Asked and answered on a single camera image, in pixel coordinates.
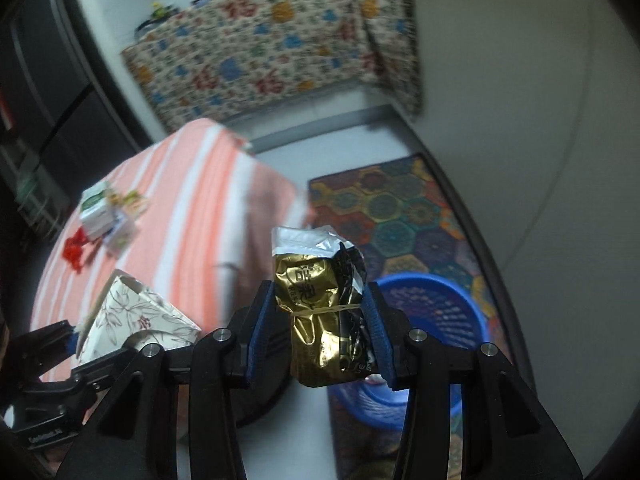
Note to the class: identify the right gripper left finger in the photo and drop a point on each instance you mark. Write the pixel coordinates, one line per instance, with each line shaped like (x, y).
(231, 355)

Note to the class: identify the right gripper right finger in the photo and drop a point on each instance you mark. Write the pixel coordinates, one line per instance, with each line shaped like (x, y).
(410, 357)

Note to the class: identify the blue plastic trash basket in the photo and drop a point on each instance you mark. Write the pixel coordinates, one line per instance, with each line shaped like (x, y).
(403, 310)

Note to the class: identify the floral paper box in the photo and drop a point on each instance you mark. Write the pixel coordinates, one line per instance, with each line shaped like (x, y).
(128, 314)

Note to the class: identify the gold black foil bag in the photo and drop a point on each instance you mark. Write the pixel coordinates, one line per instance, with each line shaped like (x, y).
(319, 279)

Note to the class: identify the clear plastic container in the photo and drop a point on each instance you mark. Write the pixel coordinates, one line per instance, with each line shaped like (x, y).
(120, 236)

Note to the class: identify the red plastic bag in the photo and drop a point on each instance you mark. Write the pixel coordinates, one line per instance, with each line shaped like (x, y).
(79, 251)

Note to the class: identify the white green milk carton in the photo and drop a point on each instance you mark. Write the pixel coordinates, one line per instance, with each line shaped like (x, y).
(97, 211)

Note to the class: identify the colourful hexagon floor mat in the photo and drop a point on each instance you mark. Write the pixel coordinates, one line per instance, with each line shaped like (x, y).
(407, 223)

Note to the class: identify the orange striped tablecloth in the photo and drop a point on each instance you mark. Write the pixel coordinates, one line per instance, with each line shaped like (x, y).
(204, 244)

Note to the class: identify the dark grey refrigerator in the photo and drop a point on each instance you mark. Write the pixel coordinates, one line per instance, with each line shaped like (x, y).
(64, 104)

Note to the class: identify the patterned Chinese character cloth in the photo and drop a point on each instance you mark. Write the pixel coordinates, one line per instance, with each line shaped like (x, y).
(227, 58)

